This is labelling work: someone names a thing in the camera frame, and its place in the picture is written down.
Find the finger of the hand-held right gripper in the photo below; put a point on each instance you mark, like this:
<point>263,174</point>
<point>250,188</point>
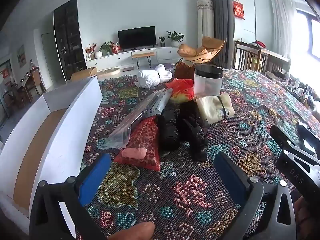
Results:
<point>310,140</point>
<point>282,137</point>

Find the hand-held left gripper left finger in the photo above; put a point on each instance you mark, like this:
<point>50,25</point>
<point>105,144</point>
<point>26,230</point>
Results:
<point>95,177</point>

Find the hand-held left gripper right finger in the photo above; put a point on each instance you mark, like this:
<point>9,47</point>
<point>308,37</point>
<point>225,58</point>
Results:
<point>230,175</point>

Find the white storage box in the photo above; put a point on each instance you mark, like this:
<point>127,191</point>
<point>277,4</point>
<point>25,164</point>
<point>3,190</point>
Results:
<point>75,120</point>

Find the red patterned mesh bag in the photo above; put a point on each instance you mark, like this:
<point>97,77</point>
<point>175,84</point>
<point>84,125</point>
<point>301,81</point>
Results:
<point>145,137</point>

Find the cream cloth bag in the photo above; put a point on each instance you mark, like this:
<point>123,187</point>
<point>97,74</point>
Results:
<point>210,107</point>

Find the person's right hand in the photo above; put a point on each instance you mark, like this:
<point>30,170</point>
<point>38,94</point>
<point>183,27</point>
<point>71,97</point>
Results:
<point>301,210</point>

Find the person's left hand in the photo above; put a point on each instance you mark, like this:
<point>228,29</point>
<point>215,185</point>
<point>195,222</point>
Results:
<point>132,231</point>

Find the black cloth toy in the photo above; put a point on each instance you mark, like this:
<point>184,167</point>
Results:
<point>192,135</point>

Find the grey plastic mailer bag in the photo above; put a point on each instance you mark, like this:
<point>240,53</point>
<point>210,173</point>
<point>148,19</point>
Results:
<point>147,107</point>

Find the wooden dining chair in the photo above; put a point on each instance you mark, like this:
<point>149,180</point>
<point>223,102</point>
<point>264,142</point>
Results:
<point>36,80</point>
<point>250,55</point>

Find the clear jar with black lid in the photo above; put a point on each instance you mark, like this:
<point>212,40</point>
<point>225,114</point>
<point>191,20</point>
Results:
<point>207,85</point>

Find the red cloth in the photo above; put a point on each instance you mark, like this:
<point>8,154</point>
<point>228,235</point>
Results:
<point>259,43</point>

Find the orange fish plush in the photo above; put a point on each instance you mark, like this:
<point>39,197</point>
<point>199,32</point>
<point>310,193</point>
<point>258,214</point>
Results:
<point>182,90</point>

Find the window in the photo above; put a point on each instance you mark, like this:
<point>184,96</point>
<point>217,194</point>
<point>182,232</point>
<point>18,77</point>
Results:
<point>313,37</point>

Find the cardboard box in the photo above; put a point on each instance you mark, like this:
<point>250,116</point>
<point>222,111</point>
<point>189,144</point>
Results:
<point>83,73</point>

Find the beige round cat bed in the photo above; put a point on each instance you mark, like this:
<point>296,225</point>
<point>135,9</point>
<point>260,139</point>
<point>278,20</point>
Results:
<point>107,72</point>

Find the white curtain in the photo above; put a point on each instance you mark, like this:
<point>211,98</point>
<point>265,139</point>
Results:
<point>283,25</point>

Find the white plush toy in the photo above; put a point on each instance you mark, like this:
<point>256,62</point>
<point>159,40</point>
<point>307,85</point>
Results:
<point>150,78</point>

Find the brown plush toy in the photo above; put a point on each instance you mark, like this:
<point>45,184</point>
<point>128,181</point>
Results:
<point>183,71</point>

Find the white television cabinet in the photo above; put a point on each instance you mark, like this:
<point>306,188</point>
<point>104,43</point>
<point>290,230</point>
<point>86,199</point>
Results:
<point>112,58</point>

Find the orange lounge chair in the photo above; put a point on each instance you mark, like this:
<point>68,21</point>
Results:
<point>197,52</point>

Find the round white vase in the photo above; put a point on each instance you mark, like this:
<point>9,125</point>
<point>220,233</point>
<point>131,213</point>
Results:
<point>98,54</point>

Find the red flower bouquet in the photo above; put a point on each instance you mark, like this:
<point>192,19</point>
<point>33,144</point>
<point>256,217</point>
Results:
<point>90,50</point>

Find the red gift box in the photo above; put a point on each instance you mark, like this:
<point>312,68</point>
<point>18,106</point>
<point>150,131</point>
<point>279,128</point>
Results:
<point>116,48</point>

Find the bushy potted plant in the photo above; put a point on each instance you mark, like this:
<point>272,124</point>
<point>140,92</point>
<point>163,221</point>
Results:
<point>106,47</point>

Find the wooden stool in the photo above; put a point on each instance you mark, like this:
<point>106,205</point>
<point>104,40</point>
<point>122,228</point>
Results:
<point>143,55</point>

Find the grey curtain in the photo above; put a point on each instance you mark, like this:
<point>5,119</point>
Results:
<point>221,17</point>

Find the red door poster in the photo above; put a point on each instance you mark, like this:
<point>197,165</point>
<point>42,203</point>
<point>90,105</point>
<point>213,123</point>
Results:
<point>6,74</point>

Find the dark glass cabinet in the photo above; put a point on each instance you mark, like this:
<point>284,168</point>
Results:
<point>70,40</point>

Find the covered standing air conditioner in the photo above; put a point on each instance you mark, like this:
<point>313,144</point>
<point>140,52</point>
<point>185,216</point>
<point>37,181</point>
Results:
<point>205,20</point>

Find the large potted plant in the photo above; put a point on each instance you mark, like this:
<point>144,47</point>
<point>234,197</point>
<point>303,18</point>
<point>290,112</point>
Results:
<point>175,37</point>

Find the black television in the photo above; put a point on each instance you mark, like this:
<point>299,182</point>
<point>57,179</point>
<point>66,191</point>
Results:
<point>137,37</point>

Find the small potted plant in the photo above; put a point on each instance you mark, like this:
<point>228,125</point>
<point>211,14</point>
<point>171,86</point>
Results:
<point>162,41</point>

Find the red wall hanging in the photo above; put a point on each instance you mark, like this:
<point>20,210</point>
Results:
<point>238,10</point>

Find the framed wall painting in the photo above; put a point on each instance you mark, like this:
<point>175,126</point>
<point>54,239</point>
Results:
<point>22,56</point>

